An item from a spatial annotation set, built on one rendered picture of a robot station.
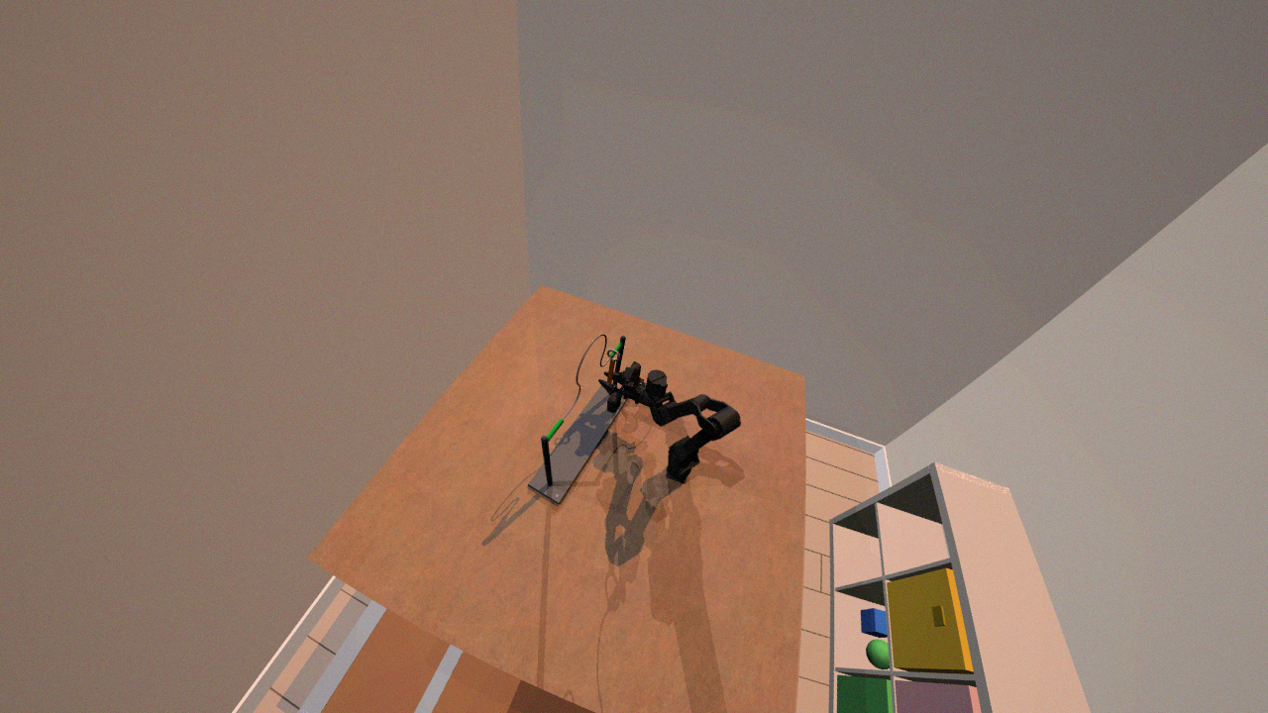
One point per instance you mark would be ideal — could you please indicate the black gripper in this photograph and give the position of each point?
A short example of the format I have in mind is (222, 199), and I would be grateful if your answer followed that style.
(614, 400)

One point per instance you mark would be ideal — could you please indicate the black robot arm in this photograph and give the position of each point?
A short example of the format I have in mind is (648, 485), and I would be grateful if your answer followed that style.
(682, 456)

